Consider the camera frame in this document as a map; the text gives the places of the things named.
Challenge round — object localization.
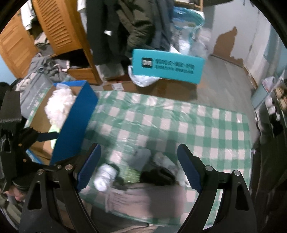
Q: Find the grey brown knit garment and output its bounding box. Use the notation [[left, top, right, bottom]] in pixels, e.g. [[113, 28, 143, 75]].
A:
[[105, 183, 186, 219]]

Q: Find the grey blue sock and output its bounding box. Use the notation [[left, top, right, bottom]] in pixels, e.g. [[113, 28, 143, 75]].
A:
[[129, 149, 151, 171]]

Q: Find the white patterned cloth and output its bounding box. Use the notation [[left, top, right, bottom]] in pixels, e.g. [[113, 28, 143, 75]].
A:
[[153, 152, 191, 188]]

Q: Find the person left hand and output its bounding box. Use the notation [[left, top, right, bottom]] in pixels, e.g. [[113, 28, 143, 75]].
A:
[[5, 186, 26, 201]]

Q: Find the blue cardboard storage box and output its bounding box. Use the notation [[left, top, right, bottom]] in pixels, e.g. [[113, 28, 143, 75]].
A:
[[25, 81, 98, 165]]

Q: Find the white rolled sock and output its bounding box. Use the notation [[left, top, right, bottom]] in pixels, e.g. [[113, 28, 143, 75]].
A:
[[93, 164, 118, 192]]

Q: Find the black fuzzy sock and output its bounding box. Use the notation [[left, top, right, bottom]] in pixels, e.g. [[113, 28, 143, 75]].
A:
[[140, 167, 176, 186]]

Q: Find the grey fabric bag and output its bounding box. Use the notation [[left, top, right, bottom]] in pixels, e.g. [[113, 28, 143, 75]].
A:
[[16, 53, 75, 118]]

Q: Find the green white checkered tablecloth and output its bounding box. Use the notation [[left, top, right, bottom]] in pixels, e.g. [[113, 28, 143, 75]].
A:
[[82, 91, 251, 184]]

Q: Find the grey shoe rack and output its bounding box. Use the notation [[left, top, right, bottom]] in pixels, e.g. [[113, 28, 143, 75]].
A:
[[251, 70, 286, 137]]

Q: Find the wooden louvered cabinet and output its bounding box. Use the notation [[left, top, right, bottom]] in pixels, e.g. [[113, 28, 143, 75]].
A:
[[1, 1, 102, 85]]

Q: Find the white plastic bag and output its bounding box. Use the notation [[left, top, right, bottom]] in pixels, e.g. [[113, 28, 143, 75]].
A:
[[128, 66, 160, 88]]

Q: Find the dark hanging jacket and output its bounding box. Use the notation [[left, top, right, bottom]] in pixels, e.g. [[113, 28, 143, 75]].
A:
[[86, 0, 174, 65]]

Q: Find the teal printed cardboard box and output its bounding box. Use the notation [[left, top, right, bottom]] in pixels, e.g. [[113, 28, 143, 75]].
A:
[[132, 49, 205, 84]]

